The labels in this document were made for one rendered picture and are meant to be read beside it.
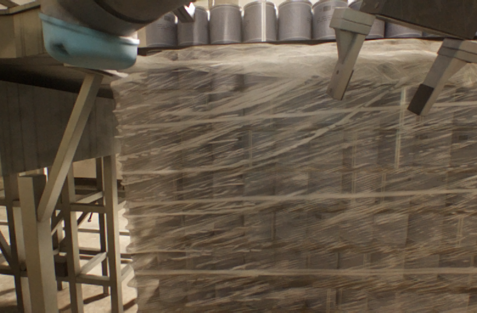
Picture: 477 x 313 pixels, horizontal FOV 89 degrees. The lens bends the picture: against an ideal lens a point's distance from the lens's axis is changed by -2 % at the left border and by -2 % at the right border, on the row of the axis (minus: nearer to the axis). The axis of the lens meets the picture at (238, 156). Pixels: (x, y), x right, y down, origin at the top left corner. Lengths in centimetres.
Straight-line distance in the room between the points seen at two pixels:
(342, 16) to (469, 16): 15
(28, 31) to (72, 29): 44
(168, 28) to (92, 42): 35
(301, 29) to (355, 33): 20
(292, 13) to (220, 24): 14
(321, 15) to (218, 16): 20
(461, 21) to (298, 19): 25
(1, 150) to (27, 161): 7
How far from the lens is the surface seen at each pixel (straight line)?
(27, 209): 78
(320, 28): 55
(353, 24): 34
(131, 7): 19
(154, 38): 57
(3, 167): 79
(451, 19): 40
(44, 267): 83
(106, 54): 24
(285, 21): 54
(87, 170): 407
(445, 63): 44
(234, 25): 54
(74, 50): 24
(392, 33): 59
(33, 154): 84
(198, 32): 55
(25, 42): 68
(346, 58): 35
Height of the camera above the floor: 94
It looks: 7 degrees down
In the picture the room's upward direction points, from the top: 1 degrees clockwise
